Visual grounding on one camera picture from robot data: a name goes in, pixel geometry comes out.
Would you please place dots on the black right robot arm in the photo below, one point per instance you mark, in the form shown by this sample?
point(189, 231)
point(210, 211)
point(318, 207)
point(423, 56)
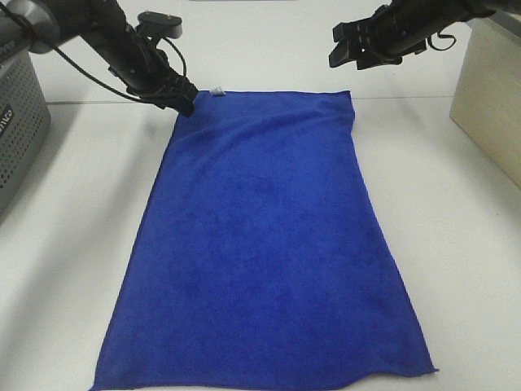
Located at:
point(440, 14)

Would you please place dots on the beige wooden box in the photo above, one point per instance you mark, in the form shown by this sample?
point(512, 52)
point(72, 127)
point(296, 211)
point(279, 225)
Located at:
point(486, 103)

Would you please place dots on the blue microfibre towel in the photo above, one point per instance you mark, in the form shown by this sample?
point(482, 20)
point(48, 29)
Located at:
point(259, 262)

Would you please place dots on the white towel label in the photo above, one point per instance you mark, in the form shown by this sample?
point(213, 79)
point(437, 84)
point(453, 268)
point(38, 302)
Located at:
point(217, 91)

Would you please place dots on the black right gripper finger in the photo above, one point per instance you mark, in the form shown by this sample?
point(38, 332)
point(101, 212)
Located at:
point(370, 60)
point(344, 52)

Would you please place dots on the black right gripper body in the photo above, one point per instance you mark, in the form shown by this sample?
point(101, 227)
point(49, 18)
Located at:
point(393, 30)

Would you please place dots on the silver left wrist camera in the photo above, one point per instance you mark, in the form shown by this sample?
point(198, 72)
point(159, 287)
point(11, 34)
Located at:
point(158, 25)

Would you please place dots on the grey perforated plastic basket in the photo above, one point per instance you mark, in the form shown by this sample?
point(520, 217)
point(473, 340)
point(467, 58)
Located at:
point(25, 121)

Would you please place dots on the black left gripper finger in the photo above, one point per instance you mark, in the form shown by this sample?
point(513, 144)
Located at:
point(184, 107)

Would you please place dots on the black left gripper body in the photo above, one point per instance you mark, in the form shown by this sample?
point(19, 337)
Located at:
point(154, 81)

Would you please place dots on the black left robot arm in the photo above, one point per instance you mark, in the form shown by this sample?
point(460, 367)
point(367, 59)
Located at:
point(130, 52)

